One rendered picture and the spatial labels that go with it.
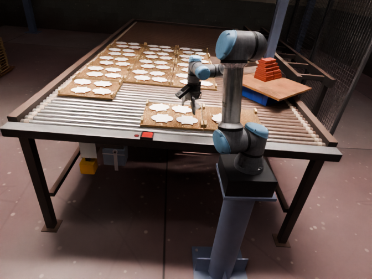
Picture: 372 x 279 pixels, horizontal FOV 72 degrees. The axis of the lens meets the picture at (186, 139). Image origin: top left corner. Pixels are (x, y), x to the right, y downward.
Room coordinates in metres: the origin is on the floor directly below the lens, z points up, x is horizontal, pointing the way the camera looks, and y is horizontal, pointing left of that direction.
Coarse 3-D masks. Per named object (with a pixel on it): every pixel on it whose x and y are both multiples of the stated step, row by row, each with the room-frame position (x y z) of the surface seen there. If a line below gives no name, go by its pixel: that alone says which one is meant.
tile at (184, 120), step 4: (184, 116) 1.59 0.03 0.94; (188, 116) 1.59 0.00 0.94; (192, 116) 1.60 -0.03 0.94; (176, 120) 1.53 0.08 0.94; (180, 120) 1.53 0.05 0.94; (184, 120) 1.53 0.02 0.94; (188, 120) 1.54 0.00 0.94; (192, 120) 1.54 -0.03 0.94; (196, 120) 1.55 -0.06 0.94; (184, 124) 1.49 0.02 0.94; (188, 124) 1.49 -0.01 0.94; (192, 124) 1.49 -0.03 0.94
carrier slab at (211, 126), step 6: (210, 108) 1.77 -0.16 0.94; (216, 108) 1.78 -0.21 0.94; (204, 114) 1.67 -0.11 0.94; (210, 114) 1.68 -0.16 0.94; (216, 114) 1.69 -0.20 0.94; (246, 114) 1.74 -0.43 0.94; (252, 114) 1.75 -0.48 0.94; (210, 120) 1.58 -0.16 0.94; (240, 120) 1.63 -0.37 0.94; (246, 120) 1.64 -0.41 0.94; (252, 120) 1.65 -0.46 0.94; (258, 120) 1.66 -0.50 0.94; (210, 126) 1.50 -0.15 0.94; (216, 126) 1.51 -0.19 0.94
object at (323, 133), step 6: (294, 96) 2.16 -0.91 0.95; (294, 102) 2.06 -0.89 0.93; (300, 102) 2.03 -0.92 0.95; (300, 108) 1.94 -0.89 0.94; (306, 108) 1.92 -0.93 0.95; (306, 114) 1.82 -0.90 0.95; (312, 114) 1.83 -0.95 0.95; (306, 120) 1.79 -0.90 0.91; (312, 120) 1.72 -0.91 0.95; (318, 120) 1.73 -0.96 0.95; (312, 126) 1.68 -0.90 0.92; (318, 126) 1.63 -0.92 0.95; (318, 132) 1.58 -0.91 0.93; (324, 132) 1.55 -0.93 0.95; (324, 138) 1.49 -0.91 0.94; (330, 138) 1.47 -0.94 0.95; (330, 144) 1.43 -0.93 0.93; (336, 144) 1.43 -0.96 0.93
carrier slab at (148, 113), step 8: (168, 104) 1.77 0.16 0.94; (176, 104) 1.79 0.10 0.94; (144, 112) 1.60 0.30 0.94; (152, 112) 1.61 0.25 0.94; (160, 112) 1.62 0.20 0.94; (168, 112) 1.64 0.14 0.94; (200, 112) 1.69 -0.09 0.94; (144, 120) 1.49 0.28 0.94; (152, 120) 1.50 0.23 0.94; (200, 120) 1.57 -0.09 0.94; (176, 128) 1.44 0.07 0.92; (184, 128) 1.45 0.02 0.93; (192, 128) 1.45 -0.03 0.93; (200, 128) 1.46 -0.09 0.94
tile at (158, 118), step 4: (152, 116) 1.54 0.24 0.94; (156, 116) 1.54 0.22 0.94; (160, 116) 1.55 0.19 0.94; (164, 116) 1.56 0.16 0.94; (168, 116) 1.56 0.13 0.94; (156, 120) 1.49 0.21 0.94; (160, 120) 1.50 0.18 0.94; (164, 120) 1.50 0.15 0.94; (168, 120) 1.51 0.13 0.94; (172, 120) 1.52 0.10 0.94
